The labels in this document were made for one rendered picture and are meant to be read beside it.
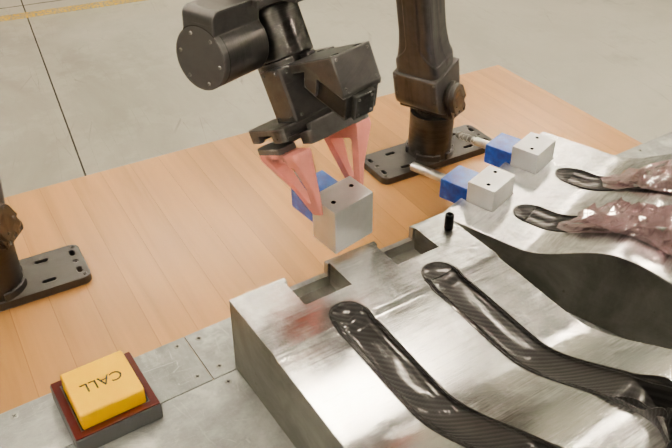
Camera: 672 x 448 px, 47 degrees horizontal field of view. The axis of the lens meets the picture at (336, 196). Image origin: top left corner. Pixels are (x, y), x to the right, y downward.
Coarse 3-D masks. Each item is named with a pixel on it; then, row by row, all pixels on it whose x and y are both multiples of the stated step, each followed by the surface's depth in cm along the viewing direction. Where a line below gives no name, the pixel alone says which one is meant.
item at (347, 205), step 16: (320, 176) 80; (320, 192) 76; (336, 192) 76; (352, 192) 76; (368, 192) 76; (304, 208) 79; (336, 208) 74; (352, 208) 75; (368, 208) 77; (320, 224) 77; (336, 224) 75; (352, 224) 77; (368, 224) 78; (320, 240) 78; (336, 240) 76; (352, 240) 78
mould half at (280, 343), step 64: (384, 256) 78; (448, 256) 78; (256, 320) 70; (320, 320) 70; (384, 320) 71; (448, 320) 71; (576, 320) 71; (256, 384) 73; (320, 384) 64; (384, 384) 65; (448, 384) 65; (512, 384) 64
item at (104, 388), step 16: (80, 368) 72; (96, 368) 72; (112, 368) 72; (128, 368) 72; (64, 384) 71; (80, 384) 71; (96, 384) 71; (112, 384) 71; (128, 384) 71; (80, 400) 69; (96, 400) 69; (112, 400) 69; (128, 400) 70; (144, 400) 71; (80, 416) 68; (96, 416) 69; (112, 416) 70
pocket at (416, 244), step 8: (416, 232) 82; (408, 240) 83; (416, 240) 83; (424, 240) 81; (384, 248) 82; (392, 248) 82; (400, 248) 82; (408, 248) 83; (416, 248) 83; (424, 248) 82; (432, 248) 80; (392, 256) 82; (400, 256) 82; (408, 256) 82
